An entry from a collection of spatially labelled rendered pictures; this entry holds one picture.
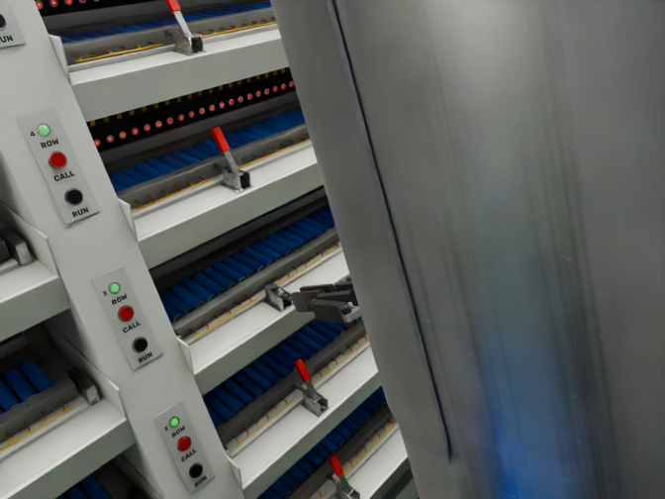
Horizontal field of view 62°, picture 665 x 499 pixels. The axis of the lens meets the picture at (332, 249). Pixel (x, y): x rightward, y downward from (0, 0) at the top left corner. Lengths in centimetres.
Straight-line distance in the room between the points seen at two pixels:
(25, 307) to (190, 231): 21
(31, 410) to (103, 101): 37
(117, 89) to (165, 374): 35
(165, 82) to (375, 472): 74
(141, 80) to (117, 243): 20
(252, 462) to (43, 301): 39
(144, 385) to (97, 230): 20
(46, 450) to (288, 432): 35
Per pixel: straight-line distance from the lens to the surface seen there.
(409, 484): 120
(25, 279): 69
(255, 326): 82
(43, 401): 76
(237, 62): 83
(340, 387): 97
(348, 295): 69
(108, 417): 75
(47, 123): 69
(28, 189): 67
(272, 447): 90
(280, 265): 90
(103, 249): 70
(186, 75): 78
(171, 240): 74
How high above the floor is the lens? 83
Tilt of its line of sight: 16 degrees down
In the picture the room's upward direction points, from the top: 17 degrees counter-clockwise
